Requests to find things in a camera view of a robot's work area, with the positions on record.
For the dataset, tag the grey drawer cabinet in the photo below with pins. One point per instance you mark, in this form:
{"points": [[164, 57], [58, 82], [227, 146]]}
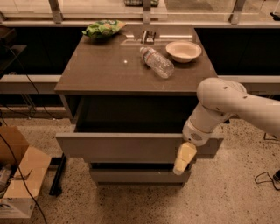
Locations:
{"points": [[113, 67]]}

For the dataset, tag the grey bottom drawer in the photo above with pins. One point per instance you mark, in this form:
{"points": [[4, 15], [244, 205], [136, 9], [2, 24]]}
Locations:
{"points": [[126, 176]]}

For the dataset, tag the white paper bowl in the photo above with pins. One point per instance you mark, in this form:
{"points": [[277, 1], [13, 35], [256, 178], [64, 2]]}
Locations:
{"points": [[183, 51]]}

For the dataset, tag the clear plastic water bottle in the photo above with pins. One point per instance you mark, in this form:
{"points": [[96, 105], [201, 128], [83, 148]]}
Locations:
{"points": [[157, 62]]}

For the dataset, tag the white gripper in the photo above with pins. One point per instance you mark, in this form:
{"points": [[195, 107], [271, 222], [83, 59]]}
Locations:
{"points": [[196, 134]]}

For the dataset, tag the cardboard box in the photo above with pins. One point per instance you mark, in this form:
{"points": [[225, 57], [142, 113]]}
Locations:
{"points": [[27, 167]]}

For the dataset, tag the grey top drawer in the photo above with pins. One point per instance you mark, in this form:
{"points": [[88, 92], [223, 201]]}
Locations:
{"points": [[128, 129]]}

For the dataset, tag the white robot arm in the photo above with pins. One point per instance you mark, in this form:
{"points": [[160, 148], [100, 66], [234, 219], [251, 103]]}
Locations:
{"points": [[219, 100]]}

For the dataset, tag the black metal stand bar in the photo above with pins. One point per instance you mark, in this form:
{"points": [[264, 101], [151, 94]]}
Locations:
{"points": [[58, 163]]}

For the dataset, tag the green chip bag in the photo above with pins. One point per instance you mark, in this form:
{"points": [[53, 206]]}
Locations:
{"points": [[103, 28]]}

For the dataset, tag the small metal clip object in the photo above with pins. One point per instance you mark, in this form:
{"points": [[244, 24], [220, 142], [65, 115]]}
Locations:
{"points": [[148, 37]]}

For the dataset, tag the grey drawer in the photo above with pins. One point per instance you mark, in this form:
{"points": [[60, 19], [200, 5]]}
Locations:
{"points": [[128, 129], [126, 176]]}

